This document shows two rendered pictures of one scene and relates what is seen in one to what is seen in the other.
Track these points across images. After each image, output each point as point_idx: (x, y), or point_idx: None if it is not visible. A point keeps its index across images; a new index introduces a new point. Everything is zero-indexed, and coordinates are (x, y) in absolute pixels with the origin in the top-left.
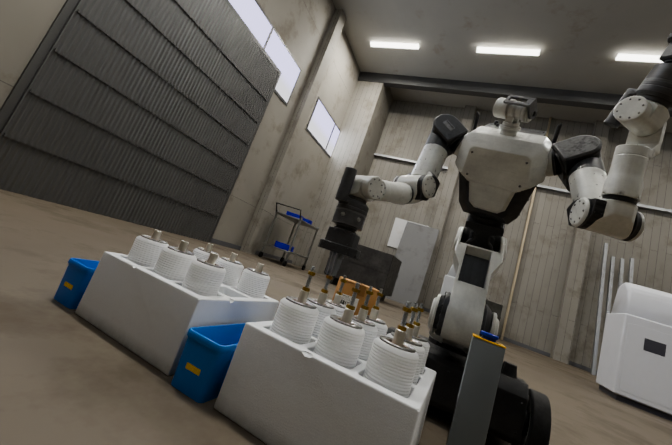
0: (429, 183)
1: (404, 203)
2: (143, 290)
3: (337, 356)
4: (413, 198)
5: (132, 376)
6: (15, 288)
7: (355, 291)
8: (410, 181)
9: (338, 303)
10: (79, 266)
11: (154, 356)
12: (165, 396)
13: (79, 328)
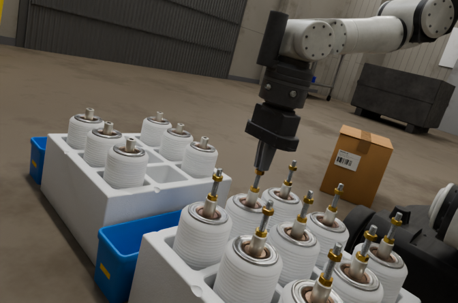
0: (438, 11)
1: (388, 51)
2: (72, 178)
3: (234, 299)
4: (406, 41)
5: (58, 269)
6: (1, 165)
7: (265, 213)
8: (403, 11)
9: (285, 195)
10: (35, 146)
11: (85, 245)
12: (80, 295)
13: (35, 208)
